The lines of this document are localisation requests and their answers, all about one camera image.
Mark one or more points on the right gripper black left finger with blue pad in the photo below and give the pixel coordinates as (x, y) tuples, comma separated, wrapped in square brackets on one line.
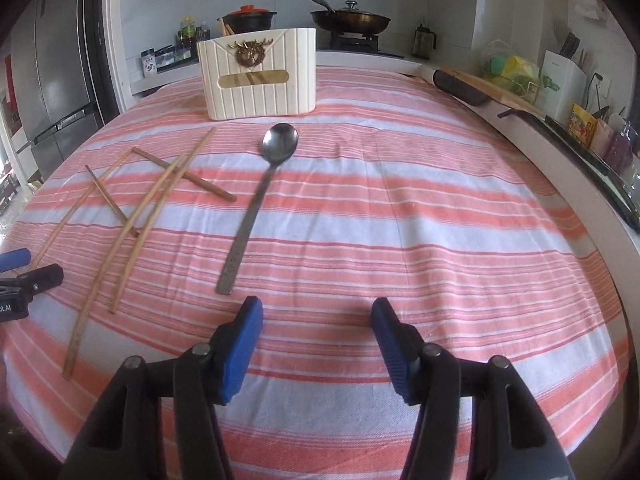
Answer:
[(123, 435)]

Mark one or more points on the white knife block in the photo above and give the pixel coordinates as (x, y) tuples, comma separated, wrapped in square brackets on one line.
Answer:
[(561, 82)]

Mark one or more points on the yellow printed cup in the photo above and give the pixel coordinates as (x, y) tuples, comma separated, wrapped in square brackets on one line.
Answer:
[(582, 125)]

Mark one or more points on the wooden cutting board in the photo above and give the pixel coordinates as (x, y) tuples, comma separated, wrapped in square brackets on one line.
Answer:
[(498, 94)]

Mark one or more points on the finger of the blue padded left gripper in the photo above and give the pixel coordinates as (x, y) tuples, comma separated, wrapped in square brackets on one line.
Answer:
[(15, 259)]

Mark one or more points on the wooden chopstick in holder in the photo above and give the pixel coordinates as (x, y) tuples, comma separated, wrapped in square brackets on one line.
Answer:
[(226, 30)]

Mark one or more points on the grey refrigerator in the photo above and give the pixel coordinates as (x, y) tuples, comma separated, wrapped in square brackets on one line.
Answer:
[(64, 92)]

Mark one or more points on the black gas stove top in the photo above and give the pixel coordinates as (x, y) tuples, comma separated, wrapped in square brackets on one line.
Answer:
[(353, 43)]

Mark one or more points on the red white striped tablecloth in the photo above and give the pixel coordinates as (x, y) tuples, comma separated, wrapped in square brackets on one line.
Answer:
[(395, 191)]

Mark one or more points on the black clay pot red lid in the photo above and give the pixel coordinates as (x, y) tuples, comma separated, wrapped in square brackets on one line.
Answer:
[(249, 19)]

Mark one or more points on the black wok with glass lid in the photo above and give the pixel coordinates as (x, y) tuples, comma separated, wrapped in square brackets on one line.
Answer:
[(349, 20)]

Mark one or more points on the cream ribbed utensil holder box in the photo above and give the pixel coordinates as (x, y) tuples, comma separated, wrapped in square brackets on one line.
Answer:
[(259, 74)]

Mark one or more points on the silver metal spoon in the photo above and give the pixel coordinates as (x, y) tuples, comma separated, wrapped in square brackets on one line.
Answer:
[(278, 145)]

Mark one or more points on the condiment bottles group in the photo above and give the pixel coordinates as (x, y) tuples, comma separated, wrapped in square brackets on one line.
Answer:
[(189, 35)]

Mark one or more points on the pink utensil cup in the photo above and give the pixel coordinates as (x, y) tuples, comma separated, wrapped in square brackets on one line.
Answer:
[(601, 139)]

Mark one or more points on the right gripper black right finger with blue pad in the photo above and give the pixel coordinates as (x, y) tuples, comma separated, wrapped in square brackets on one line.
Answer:
[(510, 437)]

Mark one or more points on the light green tray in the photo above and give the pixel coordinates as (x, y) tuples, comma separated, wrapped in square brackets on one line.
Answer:
[(608, 183)]

